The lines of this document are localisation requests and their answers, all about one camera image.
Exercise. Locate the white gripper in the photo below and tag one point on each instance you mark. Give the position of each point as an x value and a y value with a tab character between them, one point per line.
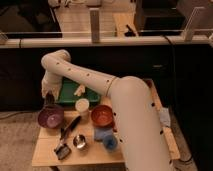
53	89

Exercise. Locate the black eraser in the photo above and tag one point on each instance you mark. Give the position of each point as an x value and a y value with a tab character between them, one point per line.
49	99

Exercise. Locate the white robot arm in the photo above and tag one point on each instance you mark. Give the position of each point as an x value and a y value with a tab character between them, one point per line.
143	141

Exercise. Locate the purple bowl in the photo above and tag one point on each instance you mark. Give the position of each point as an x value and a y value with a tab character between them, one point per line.
51	116

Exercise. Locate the orange bowl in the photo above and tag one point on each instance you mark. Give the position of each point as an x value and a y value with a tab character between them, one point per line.
102	116

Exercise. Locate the green plastic tray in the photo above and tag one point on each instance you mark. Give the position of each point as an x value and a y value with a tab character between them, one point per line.
67	95

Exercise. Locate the beige wedge in tray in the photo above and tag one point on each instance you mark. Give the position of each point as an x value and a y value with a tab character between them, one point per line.
80	90

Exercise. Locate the white cup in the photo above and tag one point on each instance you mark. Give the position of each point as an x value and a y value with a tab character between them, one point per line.
82	106

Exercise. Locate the wooden table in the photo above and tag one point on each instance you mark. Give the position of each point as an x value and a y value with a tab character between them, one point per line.
94	152

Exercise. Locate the small metal cup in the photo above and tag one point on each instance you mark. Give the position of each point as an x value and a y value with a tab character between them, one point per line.
79	141

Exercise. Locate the blue sponge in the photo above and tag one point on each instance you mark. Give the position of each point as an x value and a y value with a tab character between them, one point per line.
102	133

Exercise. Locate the blue cup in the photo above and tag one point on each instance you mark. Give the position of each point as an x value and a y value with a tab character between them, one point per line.
110	142

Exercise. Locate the light blue cloth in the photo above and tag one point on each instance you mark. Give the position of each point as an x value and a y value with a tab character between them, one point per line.
165	117

